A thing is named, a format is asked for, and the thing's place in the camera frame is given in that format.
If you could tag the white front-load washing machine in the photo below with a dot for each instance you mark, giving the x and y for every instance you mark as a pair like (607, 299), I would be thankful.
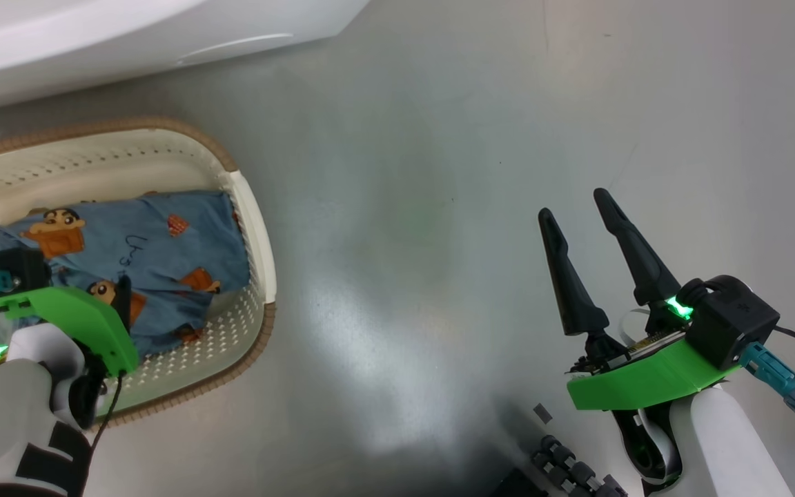
(94, 34)

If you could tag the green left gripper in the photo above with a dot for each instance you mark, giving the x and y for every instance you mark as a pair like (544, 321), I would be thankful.
(87, 317)

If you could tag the cream perforated laundry basket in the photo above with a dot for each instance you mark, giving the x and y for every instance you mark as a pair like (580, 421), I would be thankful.
(183, 359)

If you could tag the blue cartoon print garment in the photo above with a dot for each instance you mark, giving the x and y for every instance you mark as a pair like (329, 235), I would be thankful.
(163, 241)

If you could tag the small grey square tape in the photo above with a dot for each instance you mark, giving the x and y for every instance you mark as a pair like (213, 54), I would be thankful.
(542, 413)

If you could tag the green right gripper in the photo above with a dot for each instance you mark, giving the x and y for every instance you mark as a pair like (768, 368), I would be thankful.
(632, 383)

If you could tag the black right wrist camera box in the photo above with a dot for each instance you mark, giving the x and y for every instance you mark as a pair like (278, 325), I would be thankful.
(735, 324)

